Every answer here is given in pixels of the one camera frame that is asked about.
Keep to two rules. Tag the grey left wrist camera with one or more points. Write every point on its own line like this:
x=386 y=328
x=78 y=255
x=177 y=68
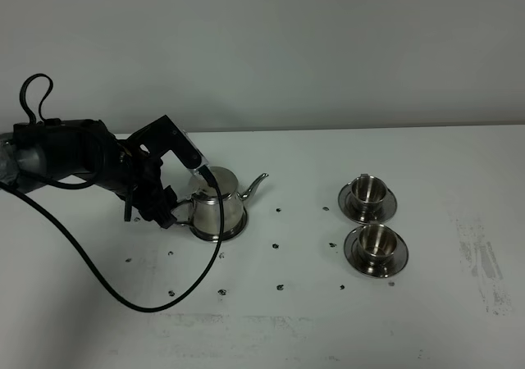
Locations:
x=192 y=158

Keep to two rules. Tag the stainless steel near teacup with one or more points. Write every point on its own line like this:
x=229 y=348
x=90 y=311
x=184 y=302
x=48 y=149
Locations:
x=376 y=244

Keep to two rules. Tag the stainless steel far saucer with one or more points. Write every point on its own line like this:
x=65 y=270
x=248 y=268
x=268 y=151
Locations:
x=366 y=215

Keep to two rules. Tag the stainless steel near saucer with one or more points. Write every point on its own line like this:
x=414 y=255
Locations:
x=393 y=267

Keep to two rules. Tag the stainless steel teapot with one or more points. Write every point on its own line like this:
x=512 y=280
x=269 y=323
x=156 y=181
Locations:
x=203 y=205

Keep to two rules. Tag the stainless steel saucer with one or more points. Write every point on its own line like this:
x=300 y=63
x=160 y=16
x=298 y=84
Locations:
x=393 y=267
x=366 y=215

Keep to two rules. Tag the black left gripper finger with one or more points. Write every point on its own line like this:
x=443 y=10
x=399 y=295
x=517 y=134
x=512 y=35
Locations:
x=163 y=204

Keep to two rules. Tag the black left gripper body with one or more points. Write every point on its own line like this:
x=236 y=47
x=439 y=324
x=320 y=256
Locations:
x=146 y=147

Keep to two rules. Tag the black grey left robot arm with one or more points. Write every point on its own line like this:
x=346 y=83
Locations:
x=78 y=154

